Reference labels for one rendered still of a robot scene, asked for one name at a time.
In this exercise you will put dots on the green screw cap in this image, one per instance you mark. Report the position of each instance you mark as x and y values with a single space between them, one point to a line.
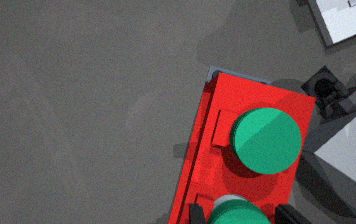
265 140
237 211

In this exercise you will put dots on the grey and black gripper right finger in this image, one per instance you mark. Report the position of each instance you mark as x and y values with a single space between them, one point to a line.
286 214

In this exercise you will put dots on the grey tray with round recesses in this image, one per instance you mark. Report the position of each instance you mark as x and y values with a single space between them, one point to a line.
336 18

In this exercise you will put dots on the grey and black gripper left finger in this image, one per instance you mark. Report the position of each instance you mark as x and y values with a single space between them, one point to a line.
196 214

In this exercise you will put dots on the grey key housing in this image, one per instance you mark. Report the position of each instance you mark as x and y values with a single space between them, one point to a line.
330 148

